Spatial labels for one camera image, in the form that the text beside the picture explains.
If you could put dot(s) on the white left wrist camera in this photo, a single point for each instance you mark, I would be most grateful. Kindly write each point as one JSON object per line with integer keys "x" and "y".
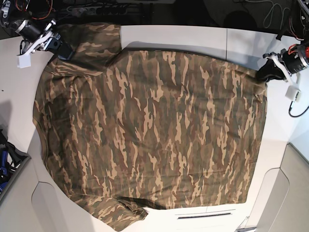
{"x": 293, "y": 93}

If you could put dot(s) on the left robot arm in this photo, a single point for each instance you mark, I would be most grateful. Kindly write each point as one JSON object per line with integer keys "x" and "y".
{"x": 297, "y": 24}

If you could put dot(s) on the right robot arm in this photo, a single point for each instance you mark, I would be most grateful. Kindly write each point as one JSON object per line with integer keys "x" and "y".
{"x": 15, "y": 16}

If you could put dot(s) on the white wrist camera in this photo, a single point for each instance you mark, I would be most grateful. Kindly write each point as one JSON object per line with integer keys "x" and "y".
{"x": 293, "y": 93}
{"x": 23, "y": 61}

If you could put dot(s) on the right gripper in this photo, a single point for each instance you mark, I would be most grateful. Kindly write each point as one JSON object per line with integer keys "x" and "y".
{"x": 39, "y": 39}

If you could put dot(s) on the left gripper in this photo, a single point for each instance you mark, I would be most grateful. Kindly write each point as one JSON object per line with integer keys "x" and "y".
{"x": 280, "y": 66}

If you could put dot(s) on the blue and black equipment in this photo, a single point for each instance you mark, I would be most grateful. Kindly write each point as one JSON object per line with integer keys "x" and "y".
{"x": 12, "y": 161}

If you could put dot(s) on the camouflage T-shirt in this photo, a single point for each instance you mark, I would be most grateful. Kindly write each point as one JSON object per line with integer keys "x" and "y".
{"x": 122, "y": 131}

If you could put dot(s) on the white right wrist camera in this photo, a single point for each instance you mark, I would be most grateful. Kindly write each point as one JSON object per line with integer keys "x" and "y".
{"x": 23, "y": 61}

